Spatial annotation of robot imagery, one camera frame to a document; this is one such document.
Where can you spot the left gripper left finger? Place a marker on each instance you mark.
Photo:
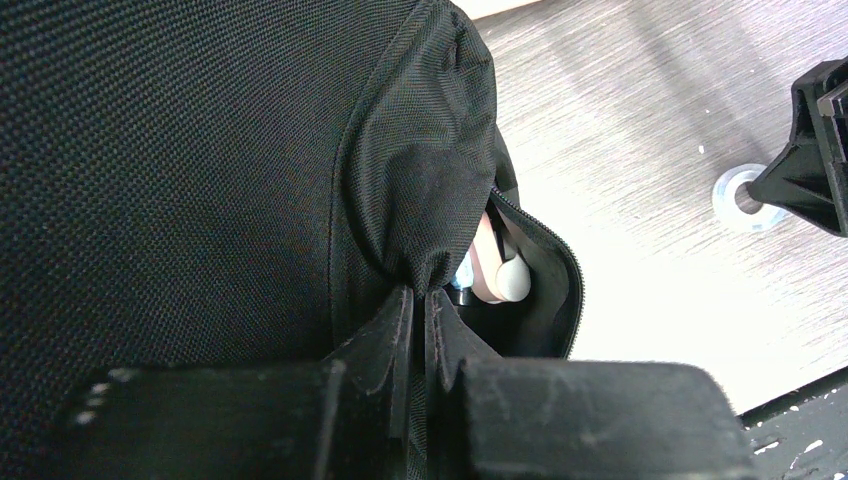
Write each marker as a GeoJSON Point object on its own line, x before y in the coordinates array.
{"type": "Point", "coordinates": [343, 417]}

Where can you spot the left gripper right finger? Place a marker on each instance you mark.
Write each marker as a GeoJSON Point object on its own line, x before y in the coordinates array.
{"type": "Point", "coordinates": [495, 417]}

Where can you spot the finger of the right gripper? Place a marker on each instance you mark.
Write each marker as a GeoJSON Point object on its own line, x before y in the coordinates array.
{"type": "Point", "coordinates": [809, 177]}

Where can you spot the clear tape roll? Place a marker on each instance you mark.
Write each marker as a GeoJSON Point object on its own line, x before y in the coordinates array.
{"type": "Point", "coordinates": [728, 210]}

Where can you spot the red black stamp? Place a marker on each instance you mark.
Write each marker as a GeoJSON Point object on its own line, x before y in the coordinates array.
{"type": "Point", "coordinates": [460, 296]}

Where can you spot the pink small stapler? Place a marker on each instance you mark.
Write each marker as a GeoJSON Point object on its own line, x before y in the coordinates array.
{"type": "Point", "coordinates": [497, 279]}

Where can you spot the black student backpack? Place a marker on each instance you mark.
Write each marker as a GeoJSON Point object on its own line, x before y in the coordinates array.
{"type": "Point", "coordinates": [220, 183]}

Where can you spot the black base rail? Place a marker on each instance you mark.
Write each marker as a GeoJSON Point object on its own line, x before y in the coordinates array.
{"type": "Point", "coordinates": [803, 433]}

